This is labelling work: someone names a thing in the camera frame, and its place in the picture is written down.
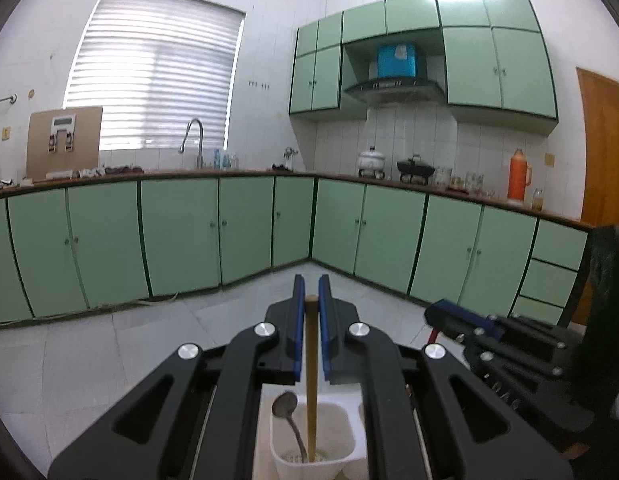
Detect metal kitchen faucet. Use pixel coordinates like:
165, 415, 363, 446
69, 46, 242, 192
178, 118, 205, 170

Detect metal spoon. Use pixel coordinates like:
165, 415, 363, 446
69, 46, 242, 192
270, 391, 308, 461

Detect orange thermos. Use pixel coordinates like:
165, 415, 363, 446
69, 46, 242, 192
507, 148, 533, 206

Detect green kitchen cabinets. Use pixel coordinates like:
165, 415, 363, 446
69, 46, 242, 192
288, 0, 560, 136
0, 172, 590, 326

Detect blue box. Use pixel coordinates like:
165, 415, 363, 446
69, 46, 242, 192
377, 43, 421, 79

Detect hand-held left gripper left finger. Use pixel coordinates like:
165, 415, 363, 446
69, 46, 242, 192
48, 273, 306, 480

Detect group of glass jars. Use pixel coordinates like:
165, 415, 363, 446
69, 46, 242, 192
434, 167, 485, 196

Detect green lower kitchen cabinets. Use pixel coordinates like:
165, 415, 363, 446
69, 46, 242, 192
0, 172, 590, 326

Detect brown wooden door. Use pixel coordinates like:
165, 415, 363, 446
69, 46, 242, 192
575, 67, 619, 326

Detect green upper kitchen cabinets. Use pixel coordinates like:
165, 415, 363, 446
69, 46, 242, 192
288, 0, 560, 136

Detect black range hood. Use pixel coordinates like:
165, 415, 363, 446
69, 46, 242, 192
343, 77, 446, 106

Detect white cooking pot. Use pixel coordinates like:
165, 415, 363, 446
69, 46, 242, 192
358, 146, 389, 178

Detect brown wooden chopstick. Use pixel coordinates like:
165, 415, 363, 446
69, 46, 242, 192
304, 296, 320, 463

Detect white utensil holder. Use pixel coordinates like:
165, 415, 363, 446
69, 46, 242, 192
252, 382, 371, 480

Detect white window blind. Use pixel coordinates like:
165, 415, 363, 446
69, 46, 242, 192
64, 0, 246, 151

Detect bottles beside faucet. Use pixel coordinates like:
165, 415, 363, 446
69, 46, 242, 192
209, 149, 240, 170

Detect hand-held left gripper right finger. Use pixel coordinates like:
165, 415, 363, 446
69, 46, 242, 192
318, 273, 574, 480

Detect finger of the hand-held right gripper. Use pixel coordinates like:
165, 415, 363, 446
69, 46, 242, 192
423, 299, 570, 356
462, 337, 570, 401

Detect black wok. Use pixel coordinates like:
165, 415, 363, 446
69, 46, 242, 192
397, 155, 435, 183

